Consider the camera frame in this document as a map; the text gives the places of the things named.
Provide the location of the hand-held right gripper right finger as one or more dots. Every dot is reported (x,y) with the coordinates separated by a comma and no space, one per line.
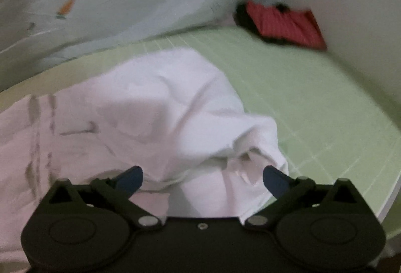
(275,180)

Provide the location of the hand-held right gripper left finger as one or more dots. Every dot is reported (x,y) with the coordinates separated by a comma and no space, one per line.
(130,180)

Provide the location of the white garment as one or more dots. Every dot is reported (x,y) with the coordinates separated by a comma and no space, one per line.
(156,103)

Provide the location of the red and black striped cloth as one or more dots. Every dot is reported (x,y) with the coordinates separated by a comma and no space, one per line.
(282,25)

